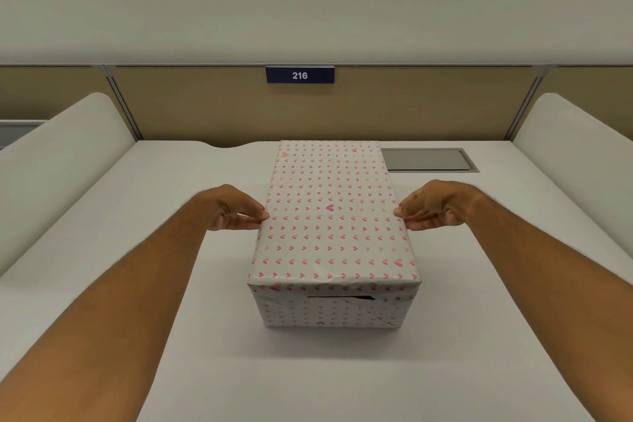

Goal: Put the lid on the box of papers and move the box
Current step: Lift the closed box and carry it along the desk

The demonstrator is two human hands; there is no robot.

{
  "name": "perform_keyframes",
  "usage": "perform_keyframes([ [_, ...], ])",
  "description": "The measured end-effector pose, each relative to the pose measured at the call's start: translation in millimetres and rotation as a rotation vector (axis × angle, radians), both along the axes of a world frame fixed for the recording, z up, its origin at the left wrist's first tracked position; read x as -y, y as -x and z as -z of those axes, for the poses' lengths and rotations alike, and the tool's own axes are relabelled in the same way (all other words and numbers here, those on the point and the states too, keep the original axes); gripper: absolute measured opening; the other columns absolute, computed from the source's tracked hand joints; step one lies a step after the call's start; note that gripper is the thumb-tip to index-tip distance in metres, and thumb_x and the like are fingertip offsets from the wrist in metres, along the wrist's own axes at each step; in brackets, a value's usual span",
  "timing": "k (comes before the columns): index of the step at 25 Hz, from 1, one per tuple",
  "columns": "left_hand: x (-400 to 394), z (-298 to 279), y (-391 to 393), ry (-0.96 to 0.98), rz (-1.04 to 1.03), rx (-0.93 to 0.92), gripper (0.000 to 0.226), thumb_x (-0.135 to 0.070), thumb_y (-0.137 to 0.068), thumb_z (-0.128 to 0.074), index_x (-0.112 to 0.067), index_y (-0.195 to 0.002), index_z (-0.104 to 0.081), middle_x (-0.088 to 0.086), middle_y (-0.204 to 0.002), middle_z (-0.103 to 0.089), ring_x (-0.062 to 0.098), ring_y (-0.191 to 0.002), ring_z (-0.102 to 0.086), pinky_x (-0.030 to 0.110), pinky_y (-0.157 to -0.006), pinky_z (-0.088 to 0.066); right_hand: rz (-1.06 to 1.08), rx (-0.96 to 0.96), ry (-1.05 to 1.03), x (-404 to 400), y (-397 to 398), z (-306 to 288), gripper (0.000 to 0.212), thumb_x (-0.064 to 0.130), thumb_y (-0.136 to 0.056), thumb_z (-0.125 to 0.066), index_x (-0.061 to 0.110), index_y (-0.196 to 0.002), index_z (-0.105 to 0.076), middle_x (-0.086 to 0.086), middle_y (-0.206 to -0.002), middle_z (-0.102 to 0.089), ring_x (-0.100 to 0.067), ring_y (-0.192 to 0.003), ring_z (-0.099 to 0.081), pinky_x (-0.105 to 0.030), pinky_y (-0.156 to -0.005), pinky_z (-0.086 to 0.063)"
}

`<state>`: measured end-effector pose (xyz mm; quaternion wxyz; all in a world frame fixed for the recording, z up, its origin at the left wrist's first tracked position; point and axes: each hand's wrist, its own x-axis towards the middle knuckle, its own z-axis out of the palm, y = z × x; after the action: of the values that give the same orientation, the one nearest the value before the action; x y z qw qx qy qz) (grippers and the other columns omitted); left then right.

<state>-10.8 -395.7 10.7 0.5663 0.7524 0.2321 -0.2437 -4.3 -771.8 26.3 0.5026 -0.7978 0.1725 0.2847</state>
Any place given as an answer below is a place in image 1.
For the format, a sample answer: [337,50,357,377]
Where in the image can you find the person's left hand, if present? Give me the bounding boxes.
[205,183,271,233]

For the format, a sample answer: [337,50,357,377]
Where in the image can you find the person's right hand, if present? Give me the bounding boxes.
[393,179,471,233]

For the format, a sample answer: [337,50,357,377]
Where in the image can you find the heart-patterned cardboard box lid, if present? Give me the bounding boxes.
[247,139,422,295]

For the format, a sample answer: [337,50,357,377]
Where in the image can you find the heart-patterned cardboard box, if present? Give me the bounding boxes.
[251,282,417,332]

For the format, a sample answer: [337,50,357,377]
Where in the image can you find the person's right forearm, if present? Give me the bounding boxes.
[462,186,633,422]

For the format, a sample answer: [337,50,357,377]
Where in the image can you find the person's left forearm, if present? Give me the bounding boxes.
[0,188,216,422]

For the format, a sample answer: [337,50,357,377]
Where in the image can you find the beige partition panel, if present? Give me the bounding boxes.
[0,65,115,122]
[108,65,543,149]
[536,65,633,143]

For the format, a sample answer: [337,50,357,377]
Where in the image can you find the white desk divider panel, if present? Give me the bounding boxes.
[511,92,633,260]
[0,92,137,277]

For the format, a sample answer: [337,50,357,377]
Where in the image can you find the dark blue number sign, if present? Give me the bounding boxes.
[265,66,336,85]

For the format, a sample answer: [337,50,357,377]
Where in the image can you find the grey desk cable hatch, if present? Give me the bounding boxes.
[380,147,480,174]
[0,119,48,151]

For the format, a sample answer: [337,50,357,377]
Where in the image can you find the grey partition post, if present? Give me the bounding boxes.
[506,64,549,142]
[102,64,144,142]

